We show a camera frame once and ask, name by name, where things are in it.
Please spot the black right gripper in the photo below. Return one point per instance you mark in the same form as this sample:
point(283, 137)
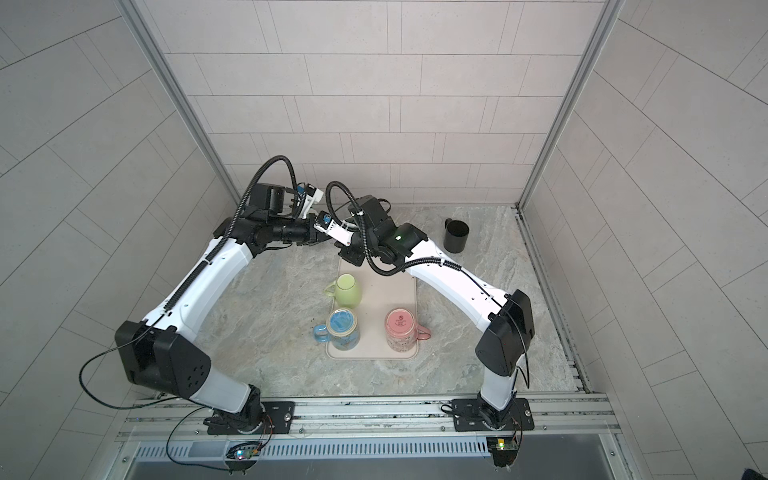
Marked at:
point(355, 256)

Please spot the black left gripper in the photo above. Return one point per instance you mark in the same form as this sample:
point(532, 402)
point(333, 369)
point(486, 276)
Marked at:
point(311, 235)

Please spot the light green mug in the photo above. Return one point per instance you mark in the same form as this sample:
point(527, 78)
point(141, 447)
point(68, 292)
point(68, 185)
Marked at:
point(345, 291)

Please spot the black mug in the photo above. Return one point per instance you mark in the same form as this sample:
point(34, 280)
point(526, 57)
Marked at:
point(455, 235)

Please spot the pink ghost mug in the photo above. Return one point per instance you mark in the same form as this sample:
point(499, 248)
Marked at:
point(403, 331)

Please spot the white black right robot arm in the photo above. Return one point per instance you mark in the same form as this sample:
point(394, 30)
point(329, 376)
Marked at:
point(504, 319)

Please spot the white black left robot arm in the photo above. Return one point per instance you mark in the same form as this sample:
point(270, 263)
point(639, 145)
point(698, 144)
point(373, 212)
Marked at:
point(159, 352)

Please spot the blue butterfly mug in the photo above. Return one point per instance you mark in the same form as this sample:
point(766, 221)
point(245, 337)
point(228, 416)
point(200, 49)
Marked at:
point(340, 330)

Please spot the beige drying mat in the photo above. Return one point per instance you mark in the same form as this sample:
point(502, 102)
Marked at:
point(380, 295)

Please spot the right circuit board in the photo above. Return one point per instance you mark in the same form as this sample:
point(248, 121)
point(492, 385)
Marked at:
point(503, 450)

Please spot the left green circuit board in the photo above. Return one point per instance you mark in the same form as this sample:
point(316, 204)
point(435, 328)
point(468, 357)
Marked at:
point(241, 457)

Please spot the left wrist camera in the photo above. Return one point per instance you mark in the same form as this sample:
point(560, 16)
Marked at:
point(308, 196)

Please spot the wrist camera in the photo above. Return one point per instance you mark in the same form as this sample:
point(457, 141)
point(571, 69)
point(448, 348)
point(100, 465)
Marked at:
point(308, 196)
point(340, 232)

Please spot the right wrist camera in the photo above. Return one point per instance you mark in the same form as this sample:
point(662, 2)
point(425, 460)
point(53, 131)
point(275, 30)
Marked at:
point(340, 232)

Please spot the aluminium mounting rail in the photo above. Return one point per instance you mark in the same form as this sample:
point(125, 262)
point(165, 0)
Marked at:
point(394, 416)

